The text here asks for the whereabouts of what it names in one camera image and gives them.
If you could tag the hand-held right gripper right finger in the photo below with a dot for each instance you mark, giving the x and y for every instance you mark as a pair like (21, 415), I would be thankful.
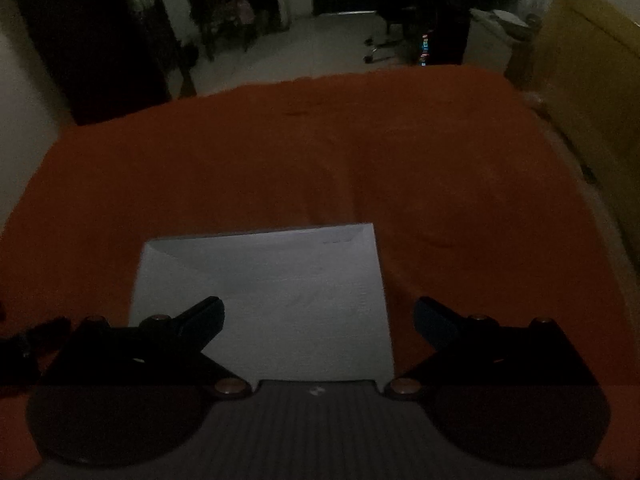
(430, 317)

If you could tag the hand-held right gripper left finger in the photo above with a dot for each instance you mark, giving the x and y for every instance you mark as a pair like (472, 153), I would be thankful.
(207, 315)

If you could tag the white paper sheet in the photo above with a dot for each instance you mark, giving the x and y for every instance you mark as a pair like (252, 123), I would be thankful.
(280, 285)

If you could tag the orange cloth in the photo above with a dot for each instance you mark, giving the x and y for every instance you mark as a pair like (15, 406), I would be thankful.
(350, 160)

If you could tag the lit electronic device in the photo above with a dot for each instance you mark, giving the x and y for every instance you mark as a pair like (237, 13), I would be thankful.
(425, 50)

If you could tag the white side table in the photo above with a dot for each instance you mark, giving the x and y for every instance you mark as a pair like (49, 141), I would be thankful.
(492, 35)

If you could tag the yellow board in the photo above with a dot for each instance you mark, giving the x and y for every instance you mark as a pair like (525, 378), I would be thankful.
(590, 70)

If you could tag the dark wooden door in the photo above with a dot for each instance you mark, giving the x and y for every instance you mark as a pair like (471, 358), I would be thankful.
(90, 40)

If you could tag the black office chair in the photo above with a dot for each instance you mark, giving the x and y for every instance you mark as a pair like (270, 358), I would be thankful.
(395, 15)

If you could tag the wooden chair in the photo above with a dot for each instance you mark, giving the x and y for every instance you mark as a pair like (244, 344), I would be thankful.
(220, 10)

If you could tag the white fireplace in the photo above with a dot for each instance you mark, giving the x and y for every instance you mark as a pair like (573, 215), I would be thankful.
(270, 0)

